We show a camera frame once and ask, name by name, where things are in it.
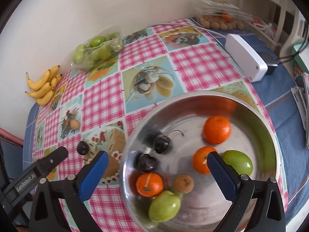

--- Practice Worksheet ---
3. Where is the orange tangerine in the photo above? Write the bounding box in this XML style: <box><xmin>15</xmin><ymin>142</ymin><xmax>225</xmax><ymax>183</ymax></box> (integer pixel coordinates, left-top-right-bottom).
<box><xmin>136</xmin><ymin>173</ymin><xmax>164</xmax><ymax>197</ymax></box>
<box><xmin>192</xmin><ymin>146</ymin><xmax>217</xmax><ymax>175</ymax></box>
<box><xmin>203</xmin><ymin>116</ymin><xmax>232</xmax><ymax>145</ymax></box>

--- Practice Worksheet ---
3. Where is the plastic tray of green fruits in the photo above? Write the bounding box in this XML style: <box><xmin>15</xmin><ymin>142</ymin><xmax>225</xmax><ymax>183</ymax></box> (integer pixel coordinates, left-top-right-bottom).
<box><xmin>70</xmin><ymin>25</ymin><xmax>124</xmax><ymax>71</ymax></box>

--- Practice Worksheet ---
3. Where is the checkered fruit-print tablecloth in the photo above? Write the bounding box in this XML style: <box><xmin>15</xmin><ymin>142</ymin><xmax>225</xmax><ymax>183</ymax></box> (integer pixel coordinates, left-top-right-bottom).
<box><xmin>22</xmin><ymin>18</ymin><xmax>289</xmax><ymax>232</ymax></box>

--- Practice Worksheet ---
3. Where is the silver metal bowl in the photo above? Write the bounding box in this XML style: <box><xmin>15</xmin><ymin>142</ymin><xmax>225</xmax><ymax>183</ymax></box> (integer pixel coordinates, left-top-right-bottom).
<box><xmin>121</xmin><ymin>91</ymin><xmax>285</xmax><ymax>231</ymax></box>

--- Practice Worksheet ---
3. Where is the dark cherry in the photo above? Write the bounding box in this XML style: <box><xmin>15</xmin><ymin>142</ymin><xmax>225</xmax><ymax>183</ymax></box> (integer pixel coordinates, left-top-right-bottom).
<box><xmin>137</xmin><ymin>154</ymin><xmax>158</xmax><ymax>173</ymax></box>
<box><xmin>153</xmin><ymin>129</ymin><xmax>184</xmax><ymax>154</ymax></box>
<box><xmin>76</xmin><ymin>140</ymin><xmax>90</xmax><ymax>156</ymax></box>

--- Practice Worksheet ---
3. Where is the book stack at right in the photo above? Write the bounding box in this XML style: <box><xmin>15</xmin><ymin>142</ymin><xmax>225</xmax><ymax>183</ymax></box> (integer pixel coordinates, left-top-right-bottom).
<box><xmin>291</xmin><ymin>43</ymin><xmax>308</xmax><ymax>148</ymax></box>

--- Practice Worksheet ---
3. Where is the dark cherry top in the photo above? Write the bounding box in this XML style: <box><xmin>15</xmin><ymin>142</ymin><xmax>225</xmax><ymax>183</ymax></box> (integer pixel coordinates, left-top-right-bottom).
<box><xmin>153</xmin><ymin>129</ymin><xmax>184</xmax><ymax>154</ymax></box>

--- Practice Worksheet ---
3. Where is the yellow banana bunch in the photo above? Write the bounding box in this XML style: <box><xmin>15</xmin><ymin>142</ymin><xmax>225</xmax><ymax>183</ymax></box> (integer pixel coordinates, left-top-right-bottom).
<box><xmin>25</xmin><ymin>65</ymin><xmax>62</xmax><ymax>106</ymax></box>

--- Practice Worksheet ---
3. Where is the brown longan fruit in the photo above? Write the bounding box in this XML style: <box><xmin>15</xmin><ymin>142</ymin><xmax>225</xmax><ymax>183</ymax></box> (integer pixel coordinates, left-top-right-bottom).
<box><xmin>174</xmin><ymin>174</ymin><xmax>194</xmax><ymax>194</ymax></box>

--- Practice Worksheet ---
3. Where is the black power adapter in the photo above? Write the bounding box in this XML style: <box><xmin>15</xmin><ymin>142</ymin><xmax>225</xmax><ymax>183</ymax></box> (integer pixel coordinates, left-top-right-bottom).
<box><xmin>257</xmin><ymin>51</ymin><xmax>279</xmax><ymax>75</ymax></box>

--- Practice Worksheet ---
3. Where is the green mango fruit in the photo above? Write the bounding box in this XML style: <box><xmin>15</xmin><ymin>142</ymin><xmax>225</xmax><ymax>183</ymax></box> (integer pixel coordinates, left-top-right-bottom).
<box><xmin>222</xmin><ymin>150</ymin><xmax>253</xmax><ymax>176</ymax></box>
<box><xmin>148</xmin><ymin>191</ymin><xmax>181</xmax><ymax>223</ymax></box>

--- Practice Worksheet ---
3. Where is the white plastic box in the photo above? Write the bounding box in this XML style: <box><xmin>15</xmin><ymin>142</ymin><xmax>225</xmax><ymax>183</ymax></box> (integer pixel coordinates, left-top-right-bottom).
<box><xmin>225</xmin><ymin>34</ymin><xmax>268</xmax><ymax>82</ymax></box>

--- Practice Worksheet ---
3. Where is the bag of nuts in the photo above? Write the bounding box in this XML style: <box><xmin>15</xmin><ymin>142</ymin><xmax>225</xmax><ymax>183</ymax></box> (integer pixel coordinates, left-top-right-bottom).
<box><xmin>193</xmin><ymin>0</ymin><xmax>278</xmax><ymax>47</ymax></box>

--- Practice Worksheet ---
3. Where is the white chair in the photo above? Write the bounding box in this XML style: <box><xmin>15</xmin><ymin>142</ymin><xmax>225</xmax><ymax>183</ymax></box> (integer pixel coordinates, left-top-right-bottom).
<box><xmin>238</xmin><ymin>0</ymin><xmax>307</xmax><ymax>56</ymax></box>

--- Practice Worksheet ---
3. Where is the tan longan fruit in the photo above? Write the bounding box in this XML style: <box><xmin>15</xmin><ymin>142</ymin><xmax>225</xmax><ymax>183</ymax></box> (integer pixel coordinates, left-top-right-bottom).
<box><xmin>70</xmin><ymin>119</ymin><xmax>80</xmax><ymax>131</ymax></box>

